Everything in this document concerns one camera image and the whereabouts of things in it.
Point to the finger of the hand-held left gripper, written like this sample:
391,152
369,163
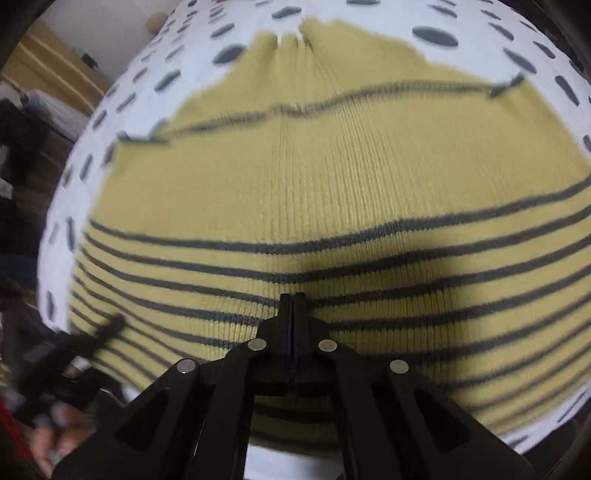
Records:
108,330

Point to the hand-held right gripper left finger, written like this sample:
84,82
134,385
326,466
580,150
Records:
277,332

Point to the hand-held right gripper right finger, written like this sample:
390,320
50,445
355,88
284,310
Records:
309,332

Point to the yellow striped knit sweater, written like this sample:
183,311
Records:
323,184

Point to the person's left hand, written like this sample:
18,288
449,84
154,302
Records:
60,434

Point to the gold curtain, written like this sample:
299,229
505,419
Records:
46,69

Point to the beige knit ball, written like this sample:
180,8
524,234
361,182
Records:
157,21

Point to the white polka dot blanket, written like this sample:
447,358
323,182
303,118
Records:
471,50

